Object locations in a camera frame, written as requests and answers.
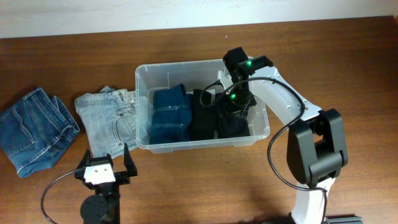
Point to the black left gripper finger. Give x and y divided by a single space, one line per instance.
86 160
128 161

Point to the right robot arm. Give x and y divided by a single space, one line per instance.
316 144

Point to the light blue jeans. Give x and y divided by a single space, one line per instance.
109 118

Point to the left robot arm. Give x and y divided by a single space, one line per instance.
104 206

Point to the black garment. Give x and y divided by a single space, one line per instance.
204 120

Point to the dark navy garment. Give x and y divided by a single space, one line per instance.
231 122

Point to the clear plastic storage container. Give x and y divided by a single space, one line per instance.
193 75

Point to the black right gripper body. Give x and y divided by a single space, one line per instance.
239 101

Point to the teal blue garment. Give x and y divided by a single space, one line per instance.
172 115

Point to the dark blue folded jeans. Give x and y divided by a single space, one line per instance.
36 132

